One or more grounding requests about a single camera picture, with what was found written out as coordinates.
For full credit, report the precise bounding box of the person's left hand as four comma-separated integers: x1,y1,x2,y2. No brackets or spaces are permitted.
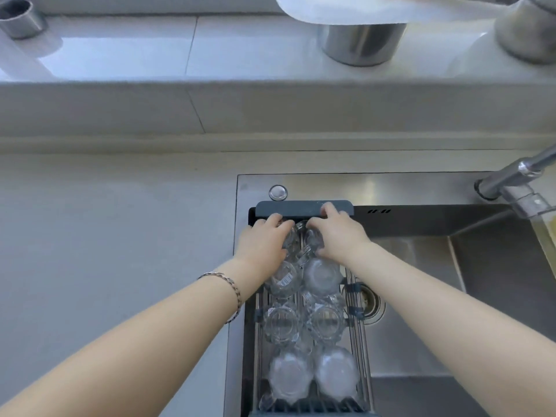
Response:
234,213,297,296

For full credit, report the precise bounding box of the person's right hand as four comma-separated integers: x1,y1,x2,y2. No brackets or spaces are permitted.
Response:
306,202,373,274

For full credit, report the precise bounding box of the clear glass mug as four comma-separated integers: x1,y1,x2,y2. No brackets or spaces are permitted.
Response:
281,220,306,262
304,226,326,257

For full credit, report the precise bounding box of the person's right forearm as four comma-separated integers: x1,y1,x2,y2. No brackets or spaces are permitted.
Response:
335,242,556,417

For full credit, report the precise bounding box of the person's left forearm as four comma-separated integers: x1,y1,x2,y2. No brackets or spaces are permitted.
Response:
0,258,266,417

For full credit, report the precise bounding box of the grey roll-up drying rack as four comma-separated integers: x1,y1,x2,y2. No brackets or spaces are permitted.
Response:
247,200,375,417

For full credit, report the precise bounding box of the metal sink drain strainer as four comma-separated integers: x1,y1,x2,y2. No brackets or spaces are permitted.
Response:
342,282,386,327

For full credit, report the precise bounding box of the set of clear glasses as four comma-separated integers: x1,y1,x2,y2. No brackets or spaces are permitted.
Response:
259,255,362,412

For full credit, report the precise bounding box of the stainless steel sink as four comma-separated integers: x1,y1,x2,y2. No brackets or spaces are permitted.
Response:
236,171,556,417

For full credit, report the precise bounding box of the chrome faucet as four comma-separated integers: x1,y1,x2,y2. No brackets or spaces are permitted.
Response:
473,143,556,220

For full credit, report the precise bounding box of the round metal container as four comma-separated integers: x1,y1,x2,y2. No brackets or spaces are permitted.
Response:
316,22,409,67

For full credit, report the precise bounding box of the white cloth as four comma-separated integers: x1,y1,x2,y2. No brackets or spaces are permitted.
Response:
274,0,527,27

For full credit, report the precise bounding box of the large metal pot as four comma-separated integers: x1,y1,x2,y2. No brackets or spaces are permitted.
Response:
494,0,556,65

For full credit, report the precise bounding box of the small metal cup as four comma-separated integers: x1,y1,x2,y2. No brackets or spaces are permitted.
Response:
0,0,49,40

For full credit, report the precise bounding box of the silver chain bracelet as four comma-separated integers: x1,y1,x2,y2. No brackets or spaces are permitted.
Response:
197,272,243,325

